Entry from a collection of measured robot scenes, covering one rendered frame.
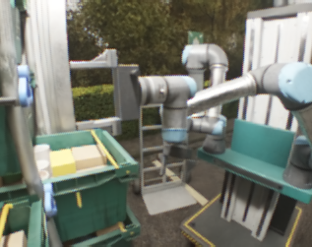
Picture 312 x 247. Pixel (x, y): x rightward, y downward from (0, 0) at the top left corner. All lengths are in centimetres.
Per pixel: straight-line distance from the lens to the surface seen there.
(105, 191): 60
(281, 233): 165
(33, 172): 46
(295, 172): 101
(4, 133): 50
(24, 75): 41
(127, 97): 42
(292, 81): 59
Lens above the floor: 144
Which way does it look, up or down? 17 degrees down
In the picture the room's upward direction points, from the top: straight up
